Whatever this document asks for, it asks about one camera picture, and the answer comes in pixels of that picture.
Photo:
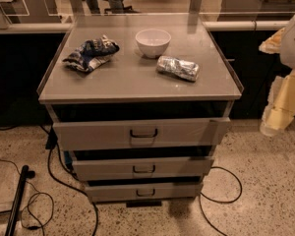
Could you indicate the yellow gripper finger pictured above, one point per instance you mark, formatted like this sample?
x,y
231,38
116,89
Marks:
x,y
280,110
273,43

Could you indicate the grey drawer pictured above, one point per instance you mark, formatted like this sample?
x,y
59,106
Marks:
x,y
153,191
162,167
160,133

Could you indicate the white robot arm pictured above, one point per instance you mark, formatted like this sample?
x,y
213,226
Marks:
x,y
287,48

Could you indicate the grey top drawer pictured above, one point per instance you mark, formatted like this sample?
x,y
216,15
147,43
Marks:
x,y
160,133

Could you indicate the grey drawer cabinet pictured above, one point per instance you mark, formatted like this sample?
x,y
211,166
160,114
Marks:
x,y
128,87

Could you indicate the grey bottom drawer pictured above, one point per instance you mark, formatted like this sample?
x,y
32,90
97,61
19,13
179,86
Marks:
x,y
153,191

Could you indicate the grey desk background right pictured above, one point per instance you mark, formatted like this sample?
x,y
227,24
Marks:
x,y
256,10

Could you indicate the silver foil snack bag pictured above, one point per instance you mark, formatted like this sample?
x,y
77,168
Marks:
x,y
182,69

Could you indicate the white ceramic bowl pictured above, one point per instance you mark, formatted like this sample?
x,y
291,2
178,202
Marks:
x,y
153,42

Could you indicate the blue white chip bag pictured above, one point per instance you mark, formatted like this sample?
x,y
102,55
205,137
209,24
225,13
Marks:
x,y
91,54

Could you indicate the black pole on floor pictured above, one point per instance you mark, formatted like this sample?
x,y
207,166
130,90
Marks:
x,y
11,225

